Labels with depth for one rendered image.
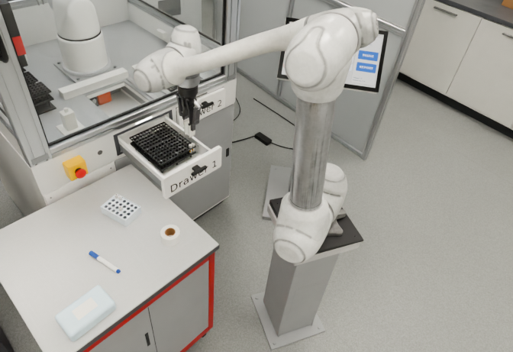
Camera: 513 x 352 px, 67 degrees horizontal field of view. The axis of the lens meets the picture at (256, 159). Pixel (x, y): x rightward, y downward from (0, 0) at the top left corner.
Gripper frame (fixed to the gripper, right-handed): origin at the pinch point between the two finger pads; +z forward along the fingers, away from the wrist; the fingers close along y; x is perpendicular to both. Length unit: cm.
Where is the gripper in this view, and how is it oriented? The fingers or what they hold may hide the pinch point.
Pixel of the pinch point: (189, 127)
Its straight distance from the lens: 158.5
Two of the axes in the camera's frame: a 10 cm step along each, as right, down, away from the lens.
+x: -6.9, 4.3, -5.7
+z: -0.8, 7.5, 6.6
